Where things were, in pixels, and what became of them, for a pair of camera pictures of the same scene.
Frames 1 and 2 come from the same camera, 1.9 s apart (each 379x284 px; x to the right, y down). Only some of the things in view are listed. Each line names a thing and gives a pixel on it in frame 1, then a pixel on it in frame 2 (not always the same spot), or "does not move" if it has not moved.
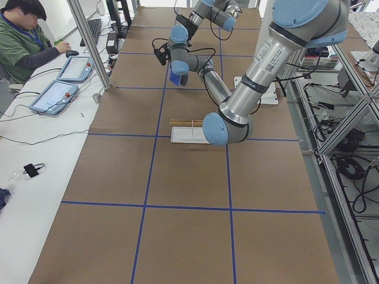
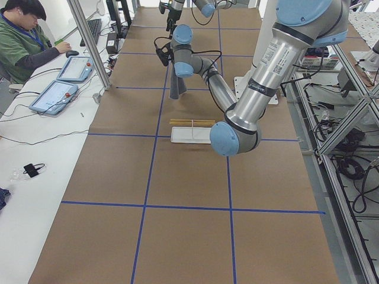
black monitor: (119, 12) does not move
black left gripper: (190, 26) -> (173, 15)
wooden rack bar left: (172, 120) does not move
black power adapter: (112, 44) does not move
